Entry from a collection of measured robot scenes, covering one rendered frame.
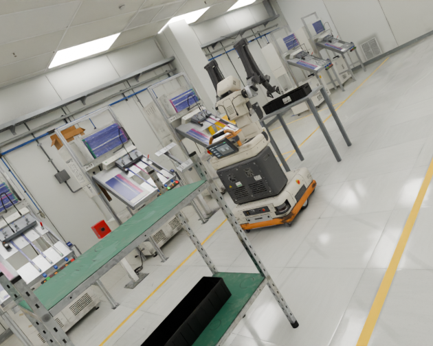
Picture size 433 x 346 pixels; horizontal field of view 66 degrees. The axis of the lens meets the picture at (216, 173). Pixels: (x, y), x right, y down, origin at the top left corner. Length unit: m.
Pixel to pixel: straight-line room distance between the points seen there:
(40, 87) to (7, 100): 0.52
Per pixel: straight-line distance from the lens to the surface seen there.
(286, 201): 2.95
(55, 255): 3.57
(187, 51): 7.06
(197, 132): 4.86
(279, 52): 7.80
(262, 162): 2.84
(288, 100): 3.94
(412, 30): 9.99
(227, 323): 1.70
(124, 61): 6.81
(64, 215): 5.58
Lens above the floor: 1.25
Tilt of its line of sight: 11 degrees down
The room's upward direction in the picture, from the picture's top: 31 degrees counter-clockwise
